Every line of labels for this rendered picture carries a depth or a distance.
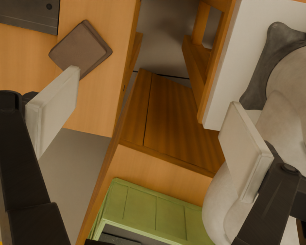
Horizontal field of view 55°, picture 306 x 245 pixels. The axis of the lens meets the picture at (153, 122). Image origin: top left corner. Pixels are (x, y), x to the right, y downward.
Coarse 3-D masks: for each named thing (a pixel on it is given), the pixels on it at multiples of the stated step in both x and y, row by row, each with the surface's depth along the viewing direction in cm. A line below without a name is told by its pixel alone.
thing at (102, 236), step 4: (100, 236) 84; (104, 236) 85; (108, 236) 85; (112, 236) 85; (100, 240) 84; (104, 240) 84; (108, 240) 84; (112, 240) 85; (116, 240) 85; (120, 240) 85; (124, 240) 86; (128, 240) 86; (116, 244) 84; (120, 244) 85; (124, 244) 85; (128, 244) 85; (132, 244) 86; (136, 244) 86; (140, 244) 86
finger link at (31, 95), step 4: (28, 92) 16; (32, 92) 16; (36, 92) 16; (24, 96) 16; (28, 96) 16; (32, 96) 16; (24, 100) 15; (28, 100) 15; (24, 104) 15; (24, 108) 14; (24, 112) 14; (24, 116) 14
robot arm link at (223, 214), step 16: (224, 176) 52; (208, 192) 55; (224, 192) 51; (208, 208) 54; (224, 208) 51; (240, 208) 48; (208, 224) 54; (224, 224) 50; (240, 224) 47; (288, 224) 42; (224, 240) 51; (288, 240) 42
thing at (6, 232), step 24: (0, 96) 12; (0, 120) 12; (24, 120) 12; (0, 144) 11; (24, 144) 11; (0, 168) 9; (24, 168) 10; (0, 192) 9; (24, 192) 9; (0, 216) 10; (24, 216) 7; (48, 216) 8; (24, 240) 7; (48, 240) 7
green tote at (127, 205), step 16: (112, 192) 78; (128, 192) 80; (144, 192) 83; (112, 208) 73; (128, 208) 76; (144, 208) 78; (160, 208) 80; (176, 208) 83; (192, 208) 85; (96, 224) 83; (112, 224) 70; (128, 224) 70; (144, 224) 73; (160, 224) 75; (176, 224) 77; (192, 224) 80; (96, 240) 72; (160, 240) 71; (176, 240) 72; (192, 240) 75; (208, 240) 77
